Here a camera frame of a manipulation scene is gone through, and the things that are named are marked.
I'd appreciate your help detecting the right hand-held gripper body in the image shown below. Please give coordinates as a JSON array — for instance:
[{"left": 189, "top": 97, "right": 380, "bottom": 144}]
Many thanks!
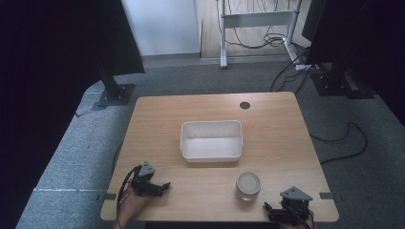
[{"left": 279, "top": 185, "right": 314, "bottom": 225}]

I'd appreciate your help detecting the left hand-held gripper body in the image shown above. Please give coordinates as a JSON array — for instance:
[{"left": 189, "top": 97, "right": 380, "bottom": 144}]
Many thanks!
[{"left": 130, "top": 160, "right": 160, "bottom": 198}]

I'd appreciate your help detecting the person's right hand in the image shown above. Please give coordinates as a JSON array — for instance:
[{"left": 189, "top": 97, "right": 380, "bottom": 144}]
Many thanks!
[{"left": 278, "top": 209, "right": 317, "bottom": 229}]

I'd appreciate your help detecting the glass jar with white lid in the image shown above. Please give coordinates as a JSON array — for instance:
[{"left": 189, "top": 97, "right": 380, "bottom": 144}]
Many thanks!
[{"left": 235, "top": 171, "right": 263, "bottom": 202}]

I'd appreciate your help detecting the grey tape marker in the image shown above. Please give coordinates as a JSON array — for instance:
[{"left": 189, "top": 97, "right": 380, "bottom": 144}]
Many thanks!
[
  {"left": 318, "top": 192, "right": 344, "bottom": 201},
  {"left": 96, "top": 192, "right": 117, "bottom": 201}
]

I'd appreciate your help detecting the white plastic bin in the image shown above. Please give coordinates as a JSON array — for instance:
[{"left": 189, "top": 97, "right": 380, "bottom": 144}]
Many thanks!
[{"left": 179, "top": 119, "right": 245, "bottom": 164}]

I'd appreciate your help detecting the black metal stand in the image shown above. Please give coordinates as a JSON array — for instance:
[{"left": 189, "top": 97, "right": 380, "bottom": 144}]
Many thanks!
[
  {"left": 96, "top": 65, "right": 137, "bottom": 108},
  {"left": 309, "top": 61, "right": 376, "bottom": 100}
]

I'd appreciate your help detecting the white power strip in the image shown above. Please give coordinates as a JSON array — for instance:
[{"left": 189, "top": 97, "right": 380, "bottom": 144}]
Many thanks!
[{"left": 294, "top": 63, "right": 320, "bottom": 72}]

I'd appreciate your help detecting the black curtain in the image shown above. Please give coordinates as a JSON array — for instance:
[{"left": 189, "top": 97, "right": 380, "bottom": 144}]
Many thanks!
[
  {"left": 301, "top": 0, "right": 405, "bottom": 127},
  {"left": 0, "top": 0, "right": 146, "bottom": 229}
]

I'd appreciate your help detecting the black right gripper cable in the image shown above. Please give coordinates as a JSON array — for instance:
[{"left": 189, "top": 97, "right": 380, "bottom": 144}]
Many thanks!
[{"left": 282, "top": 203, "right": 312, "bottom": 229}]

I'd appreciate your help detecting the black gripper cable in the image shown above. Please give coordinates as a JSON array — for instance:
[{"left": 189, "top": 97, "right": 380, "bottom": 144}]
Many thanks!
[
  {"left": 116, "top": 164, "right": 142, "bottom": 212},
  {"left": 282, "top": 203, "right": 312, "bottom": 229}
]

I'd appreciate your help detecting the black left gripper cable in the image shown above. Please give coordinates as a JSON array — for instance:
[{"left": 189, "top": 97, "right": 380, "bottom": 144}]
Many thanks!
[{"left": 116, "top": 164, "right": 142, "bottom": 212}]

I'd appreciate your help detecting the black floor cable loop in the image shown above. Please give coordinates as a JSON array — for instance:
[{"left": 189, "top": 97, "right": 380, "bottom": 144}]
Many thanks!
[{"left": 309, "top": 121, "right": 370, "bottom": 166}]

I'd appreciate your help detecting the black power cable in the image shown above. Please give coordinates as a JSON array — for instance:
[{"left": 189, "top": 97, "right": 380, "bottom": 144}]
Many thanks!
[{"left": 269, "top": 52, "right": 311, "bottom": 95}]

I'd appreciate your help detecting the tangle of black cables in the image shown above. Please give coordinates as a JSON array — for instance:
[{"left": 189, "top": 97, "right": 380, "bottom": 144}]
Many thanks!
[{"left": 223, "top": 0, "right": 309, "bottom": 51}]

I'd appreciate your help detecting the white desk frame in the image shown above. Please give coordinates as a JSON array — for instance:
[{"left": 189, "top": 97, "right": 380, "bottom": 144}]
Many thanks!
[{"left": 217, "top": 0, "right": 304, "bottom": 70}]

